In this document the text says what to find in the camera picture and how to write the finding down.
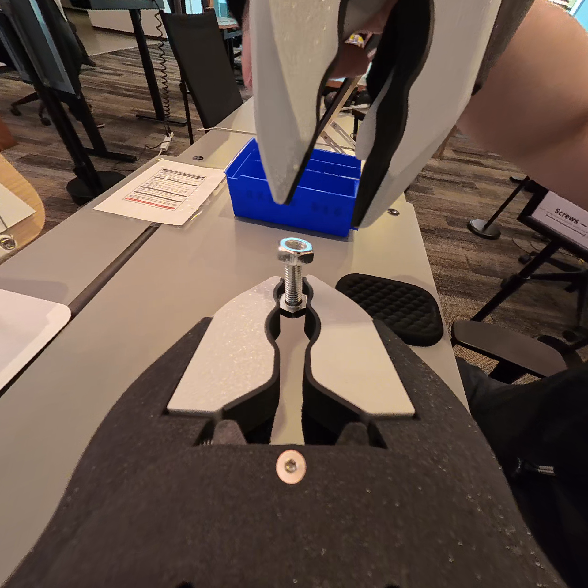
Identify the black office chair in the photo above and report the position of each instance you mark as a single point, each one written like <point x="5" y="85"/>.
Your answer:
<point x="505" y="344"/>

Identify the steel hex nut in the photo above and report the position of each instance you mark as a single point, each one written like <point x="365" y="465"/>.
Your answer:
<point x="294" y="259"/>

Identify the person's right forearm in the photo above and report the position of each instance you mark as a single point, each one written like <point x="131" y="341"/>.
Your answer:
<point x="542" y="115"/>

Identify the paper sheet in plastic sleeve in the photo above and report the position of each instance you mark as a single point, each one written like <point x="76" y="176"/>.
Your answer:
<point x="151" y="193"/>

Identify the black stanchion post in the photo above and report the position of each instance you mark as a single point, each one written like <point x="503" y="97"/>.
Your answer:
<point x="484" y="228"/>

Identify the steel hex bolt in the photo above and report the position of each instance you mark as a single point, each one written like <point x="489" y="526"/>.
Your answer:
<point x="294" y="285"/>

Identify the colour printed instruction sheet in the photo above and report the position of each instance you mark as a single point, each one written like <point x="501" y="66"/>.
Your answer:
<point x="11" y="206"/>

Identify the black high-back chair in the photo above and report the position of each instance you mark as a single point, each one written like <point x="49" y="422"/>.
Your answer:
<point x="202" y="69"/>

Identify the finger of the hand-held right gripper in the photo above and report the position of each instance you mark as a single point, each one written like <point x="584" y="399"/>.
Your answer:
<point x="450" y="69"/>
<point x="289" y="69"/>

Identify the white power strip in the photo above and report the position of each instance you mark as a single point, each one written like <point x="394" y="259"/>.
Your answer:
<point x="165" y="141"/>

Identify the black textured wrist pad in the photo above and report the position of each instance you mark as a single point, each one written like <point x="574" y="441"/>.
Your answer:
<point x="390" y="307"/>

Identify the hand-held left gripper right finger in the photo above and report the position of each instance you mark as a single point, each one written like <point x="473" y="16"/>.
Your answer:
<point x="358" y="363"/>

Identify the blue plastic bin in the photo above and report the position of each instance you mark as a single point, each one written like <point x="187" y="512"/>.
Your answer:
<point x="248" y="202"/>

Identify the black office chair base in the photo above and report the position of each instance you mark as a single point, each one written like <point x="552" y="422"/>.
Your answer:
<point x="27" y="108"/>

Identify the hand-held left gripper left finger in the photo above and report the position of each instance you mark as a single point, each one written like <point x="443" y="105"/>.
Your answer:
<point x="229" y="363"/>

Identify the rounded wooden board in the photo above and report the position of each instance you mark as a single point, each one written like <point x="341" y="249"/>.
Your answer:
<point x="23" y="183"/>

